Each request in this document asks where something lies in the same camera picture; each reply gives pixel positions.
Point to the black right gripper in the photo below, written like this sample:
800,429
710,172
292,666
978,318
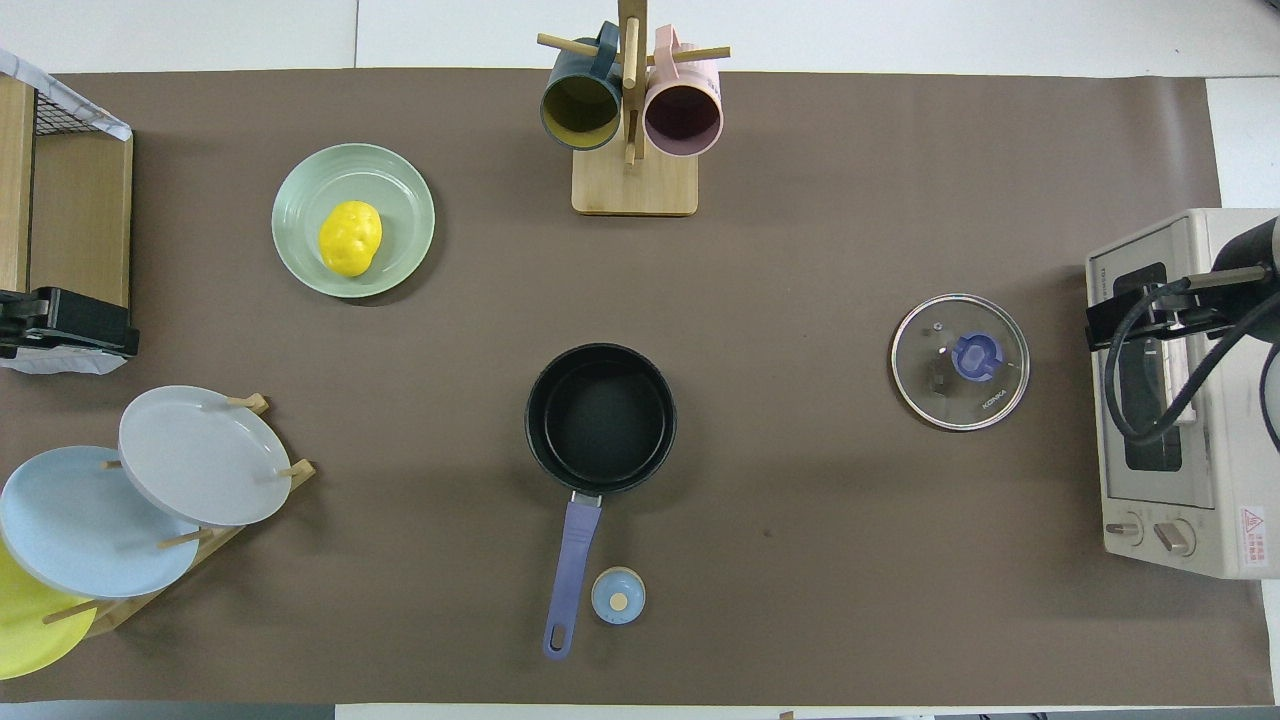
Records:
1200,310

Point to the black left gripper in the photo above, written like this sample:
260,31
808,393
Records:
20,315

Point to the glass lid with blue knob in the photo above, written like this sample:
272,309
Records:
975,357

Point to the yellow potato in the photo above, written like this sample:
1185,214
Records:
350,238

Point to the grey plate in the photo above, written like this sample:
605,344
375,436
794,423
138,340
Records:
200,455

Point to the light blue plate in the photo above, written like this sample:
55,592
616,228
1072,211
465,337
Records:
80,530

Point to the wooden plate rack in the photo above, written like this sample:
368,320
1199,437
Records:
120,610

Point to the yellow plate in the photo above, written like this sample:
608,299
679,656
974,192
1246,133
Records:
30,630

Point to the pale green plate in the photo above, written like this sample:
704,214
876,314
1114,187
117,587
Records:
400,195

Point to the white sheet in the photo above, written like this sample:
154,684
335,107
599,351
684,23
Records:
60,362

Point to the wooden shelf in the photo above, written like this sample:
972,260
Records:
80,220

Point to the beige toaster oven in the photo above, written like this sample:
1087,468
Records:
1225,480

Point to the white crumpled cloth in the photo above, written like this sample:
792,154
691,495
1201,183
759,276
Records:
70,100

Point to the brown table mat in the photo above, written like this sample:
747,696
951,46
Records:
800,250

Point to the pink ribbed mug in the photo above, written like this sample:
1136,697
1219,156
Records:
683,115

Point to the wooden mug tree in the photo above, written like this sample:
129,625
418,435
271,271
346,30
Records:
635,190

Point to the dark blue mug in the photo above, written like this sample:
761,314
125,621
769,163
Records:
580,105

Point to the small blue round timer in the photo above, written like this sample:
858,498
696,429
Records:
618,597

